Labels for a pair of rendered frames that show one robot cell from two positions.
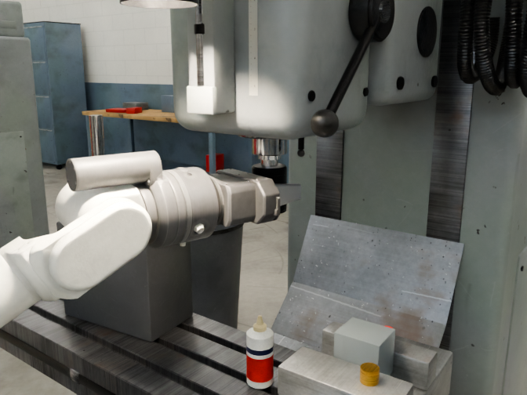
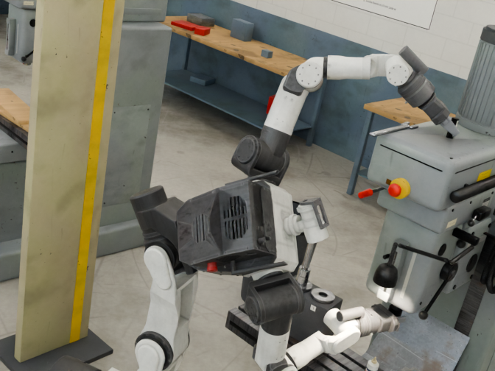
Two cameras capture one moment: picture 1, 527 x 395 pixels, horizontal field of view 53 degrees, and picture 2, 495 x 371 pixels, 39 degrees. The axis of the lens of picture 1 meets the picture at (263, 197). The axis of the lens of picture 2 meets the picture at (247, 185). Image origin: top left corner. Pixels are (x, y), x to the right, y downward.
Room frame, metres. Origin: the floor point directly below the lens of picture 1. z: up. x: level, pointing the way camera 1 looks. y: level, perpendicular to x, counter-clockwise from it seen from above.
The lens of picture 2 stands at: (-1.42, 0.52, 2.49)
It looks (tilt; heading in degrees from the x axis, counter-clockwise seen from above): 23 degrees down; 1
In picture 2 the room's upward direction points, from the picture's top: 11 degrees clockwise
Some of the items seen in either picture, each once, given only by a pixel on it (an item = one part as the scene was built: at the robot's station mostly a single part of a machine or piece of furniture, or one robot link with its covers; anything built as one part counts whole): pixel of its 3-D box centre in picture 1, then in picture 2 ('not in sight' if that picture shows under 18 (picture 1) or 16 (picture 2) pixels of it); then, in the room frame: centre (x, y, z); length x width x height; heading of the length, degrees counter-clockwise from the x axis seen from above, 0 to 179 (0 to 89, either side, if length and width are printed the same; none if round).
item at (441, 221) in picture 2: not in sight; (437, 195); (0.73, -0.03, 1.68); 0.34 x 0.24 x 0.10; 143
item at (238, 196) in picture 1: (212, 201); (373, 320); (0.64, 0.06, 1.23); 0.13 x 0.12 x 0.10; 38
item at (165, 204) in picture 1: (121, 202); (348, 321); (0.57, 0.16, 1.24); 0.11 x 0.11 x 0.11; 38
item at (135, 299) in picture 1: (125, 266); (306, 311); (0.93, 0.26, 1.03); 0.22 x 0.12 x 0.20; 60
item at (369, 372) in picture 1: (369, 374); not in sight; (0.54, -0.12, 1.05); 0.02 x 0.02 x 0.02
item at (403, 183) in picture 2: not in sight; (399, 188); (0.51, 0.13, 1.76); 0.06 x 0.02 x 0.06; 53
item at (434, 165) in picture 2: not in sight; (444, 159); (0.70, -0.02, 1.81); 0.47 x 0.26 x 0.16; 143
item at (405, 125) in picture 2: not in sight; (393, 129); (0.63, 0.17, 1.89); 0.24 x 0.04 x 0.01; 144
